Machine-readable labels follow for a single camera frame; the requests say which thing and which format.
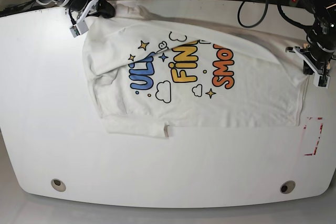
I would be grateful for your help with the white printed T-shirt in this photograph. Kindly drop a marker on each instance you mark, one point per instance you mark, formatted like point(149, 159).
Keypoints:
point(146, 72)

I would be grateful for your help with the black tripod stand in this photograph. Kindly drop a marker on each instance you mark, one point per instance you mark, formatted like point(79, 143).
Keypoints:
point(16, 8)

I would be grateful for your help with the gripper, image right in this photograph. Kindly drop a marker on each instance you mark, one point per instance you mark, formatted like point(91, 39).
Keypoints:
point(321, 52)

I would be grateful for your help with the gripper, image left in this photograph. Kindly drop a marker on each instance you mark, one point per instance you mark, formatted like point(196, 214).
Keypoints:
point(104, 9)

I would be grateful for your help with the table cable grommet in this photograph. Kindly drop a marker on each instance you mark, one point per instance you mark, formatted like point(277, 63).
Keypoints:
point(287, 187)
point(58, 185)

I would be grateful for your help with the right table cable grommet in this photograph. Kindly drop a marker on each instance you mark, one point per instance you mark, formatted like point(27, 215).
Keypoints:
point(287, 187)

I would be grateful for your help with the red tape rectangle marking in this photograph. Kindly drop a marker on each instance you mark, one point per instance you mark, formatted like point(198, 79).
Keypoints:
point(311, 135)

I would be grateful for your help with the left table cable grommet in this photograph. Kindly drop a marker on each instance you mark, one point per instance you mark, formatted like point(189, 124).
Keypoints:
point(58, 185)

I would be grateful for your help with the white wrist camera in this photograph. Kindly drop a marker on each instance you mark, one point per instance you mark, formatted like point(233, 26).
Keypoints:
point(321, 76)
point(79, 26)

